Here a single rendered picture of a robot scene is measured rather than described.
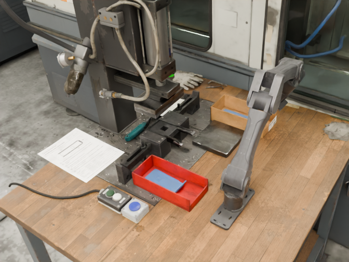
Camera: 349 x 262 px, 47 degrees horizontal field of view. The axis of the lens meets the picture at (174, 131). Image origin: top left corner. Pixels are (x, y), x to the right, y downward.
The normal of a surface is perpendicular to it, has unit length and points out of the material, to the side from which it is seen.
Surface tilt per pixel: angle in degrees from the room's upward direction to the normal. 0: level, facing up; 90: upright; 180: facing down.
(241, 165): 48
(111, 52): 90
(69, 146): 0
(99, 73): 90
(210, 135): 0
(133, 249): 0
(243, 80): 90
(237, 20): 90
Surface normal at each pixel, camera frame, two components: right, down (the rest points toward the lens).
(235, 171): -0.45, -0.13
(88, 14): -0.58, 0.53
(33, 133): -0.07, -0.79
